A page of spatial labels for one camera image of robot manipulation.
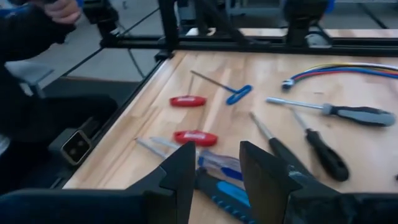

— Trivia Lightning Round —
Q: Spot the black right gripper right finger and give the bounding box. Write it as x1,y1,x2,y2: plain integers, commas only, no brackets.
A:
239,141,398,224

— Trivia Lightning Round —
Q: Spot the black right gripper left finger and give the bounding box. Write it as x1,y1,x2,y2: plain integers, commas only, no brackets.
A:
0,141,197,224

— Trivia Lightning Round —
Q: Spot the large blue black screwdriver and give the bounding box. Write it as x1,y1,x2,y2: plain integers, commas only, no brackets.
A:
136,138,257,224

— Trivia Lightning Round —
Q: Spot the black handled screwdriver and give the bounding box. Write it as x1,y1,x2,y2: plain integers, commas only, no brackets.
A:
290,108,351,183
248,111,312,178

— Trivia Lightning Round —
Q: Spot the blue clear handled screwdriver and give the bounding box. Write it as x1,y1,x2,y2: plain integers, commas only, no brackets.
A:
150,136,245,182

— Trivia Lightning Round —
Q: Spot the blue T-handle hex key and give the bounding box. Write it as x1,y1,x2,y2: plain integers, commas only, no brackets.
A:
190,70,254,106

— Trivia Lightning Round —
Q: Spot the grey black nut driver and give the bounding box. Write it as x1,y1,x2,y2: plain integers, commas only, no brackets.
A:
266,96,397,128

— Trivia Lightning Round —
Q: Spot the person's hand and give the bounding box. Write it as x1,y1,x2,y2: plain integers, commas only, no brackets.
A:
40,0,83,25

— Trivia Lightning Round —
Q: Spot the person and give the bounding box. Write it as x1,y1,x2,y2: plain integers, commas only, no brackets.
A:
0,0,119,194

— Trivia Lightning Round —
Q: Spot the grey table-level camera box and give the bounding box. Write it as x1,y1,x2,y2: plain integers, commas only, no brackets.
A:
60,129,93,166

